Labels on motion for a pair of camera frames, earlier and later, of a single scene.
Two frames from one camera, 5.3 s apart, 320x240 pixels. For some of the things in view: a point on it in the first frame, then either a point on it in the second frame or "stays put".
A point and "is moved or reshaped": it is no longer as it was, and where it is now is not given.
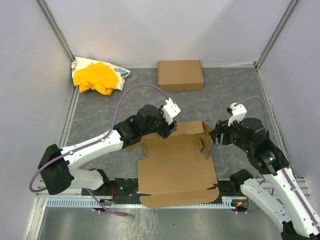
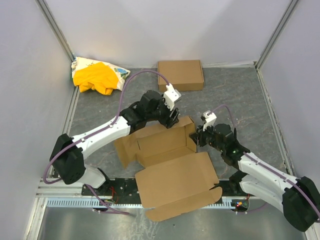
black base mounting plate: [126, 191] stays put
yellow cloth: [99, 76] stays put
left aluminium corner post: [55, 28] stays put
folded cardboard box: [174, 75] stays put
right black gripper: [221, 134] -> [200, 136]
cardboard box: [179, 169] is moved or reshaped
